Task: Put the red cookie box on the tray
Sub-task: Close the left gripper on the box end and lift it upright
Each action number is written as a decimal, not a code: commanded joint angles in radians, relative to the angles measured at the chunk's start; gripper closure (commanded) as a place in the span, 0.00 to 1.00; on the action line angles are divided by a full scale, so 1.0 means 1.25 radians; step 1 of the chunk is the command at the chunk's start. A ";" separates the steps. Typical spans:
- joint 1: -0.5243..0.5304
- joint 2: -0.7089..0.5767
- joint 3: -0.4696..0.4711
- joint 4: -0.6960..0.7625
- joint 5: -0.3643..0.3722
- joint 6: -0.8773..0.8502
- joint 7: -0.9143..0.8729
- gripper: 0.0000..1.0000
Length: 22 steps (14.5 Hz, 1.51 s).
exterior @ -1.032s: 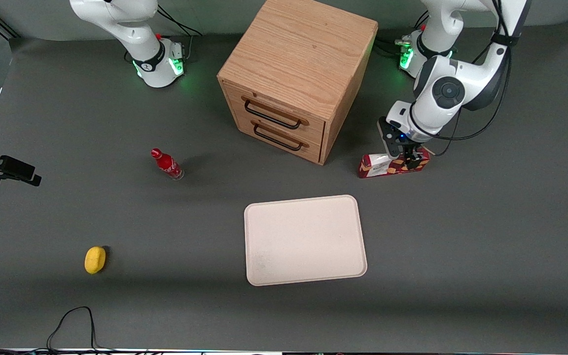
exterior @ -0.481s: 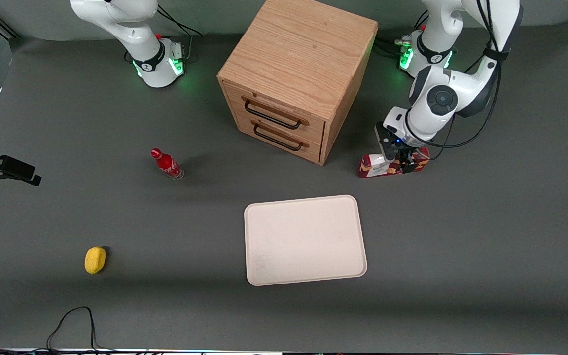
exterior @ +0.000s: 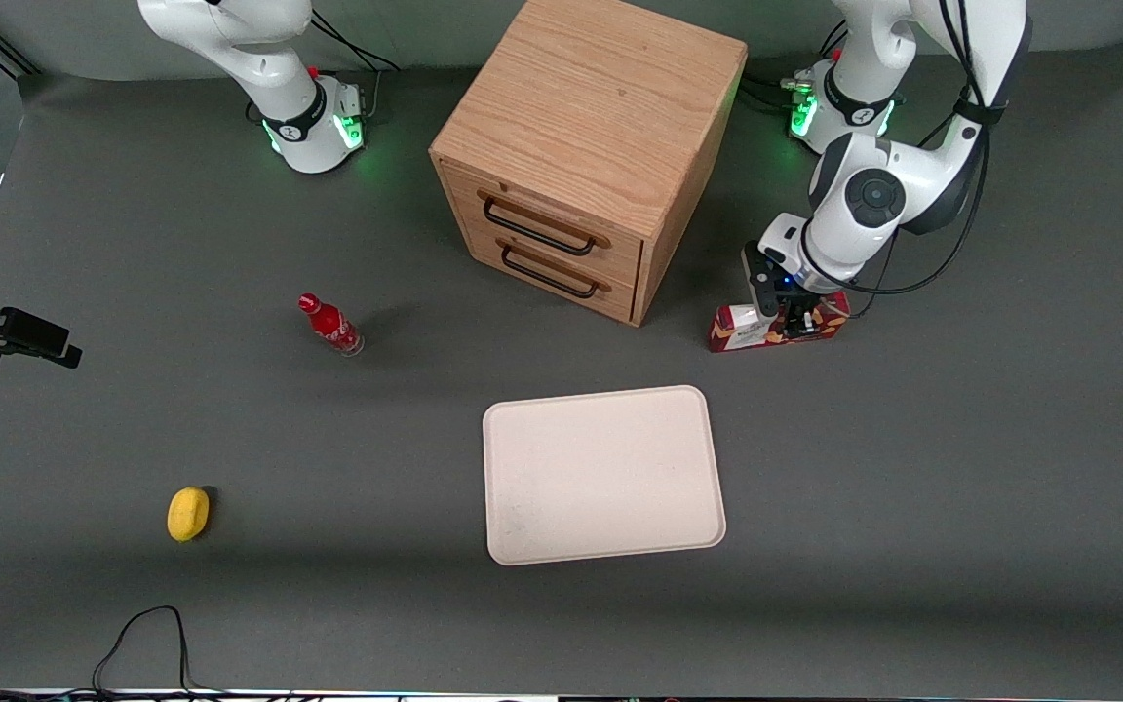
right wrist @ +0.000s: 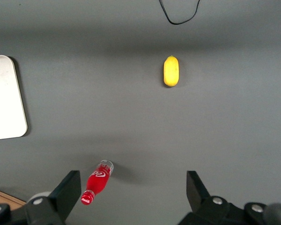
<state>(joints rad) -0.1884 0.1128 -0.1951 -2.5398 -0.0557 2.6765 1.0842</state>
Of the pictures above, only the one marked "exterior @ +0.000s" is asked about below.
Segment black looped cable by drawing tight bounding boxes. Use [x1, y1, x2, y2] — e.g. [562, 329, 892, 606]
[92, 605, 197, 698]

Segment red cookie box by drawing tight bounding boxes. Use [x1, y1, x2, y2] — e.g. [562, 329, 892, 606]
[707, 292, 851, 353]

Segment wooden drawer, longer handle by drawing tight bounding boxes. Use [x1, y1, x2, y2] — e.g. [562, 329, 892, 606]
[443, 161, 645, 286]

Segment yellow lemon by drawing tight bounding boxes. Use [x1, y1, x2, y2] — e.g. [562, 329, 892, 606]
[167, 487, 212, 543]

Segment wooden drawer, shorter handle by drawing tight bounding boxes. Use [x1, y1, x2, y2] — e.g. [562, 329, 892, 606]
[459, 219, 639, 325]

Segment long black drawer handle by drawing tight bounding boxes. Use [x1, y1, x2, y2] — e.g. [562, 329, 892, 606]
[479, 191, 611, 257]

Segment beige plastic tray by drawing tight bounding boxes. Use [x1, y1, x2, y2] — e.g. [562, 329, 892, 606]
[482, 385, 727, 566]

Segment wooden drawer cabinet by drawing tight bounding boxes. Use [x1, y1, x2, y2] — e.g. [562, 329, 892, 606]
[430, 0, 749, 328]

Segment short black drawer handle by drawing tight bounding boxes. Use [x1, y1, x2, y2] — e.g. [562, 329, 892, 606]
[496, 237, 613, 299]

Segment black left base cables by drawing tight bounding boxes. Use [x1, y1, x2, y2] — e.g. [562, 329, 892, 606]
[747, 24, 850, 113]

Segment black right base cables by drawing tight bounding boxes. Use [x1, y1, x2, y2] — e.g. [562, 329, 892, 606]
[246, 10, 403, 126]

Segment black base cables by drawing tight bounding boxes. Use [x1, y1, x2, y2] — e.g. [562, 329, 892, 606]
[246, 10, 403, 126]
[747, 24, 850, 113]

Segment red cola bottle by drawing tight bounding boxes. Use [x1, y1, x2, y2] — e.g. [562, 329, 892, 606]
[297, 292, 366, 358]

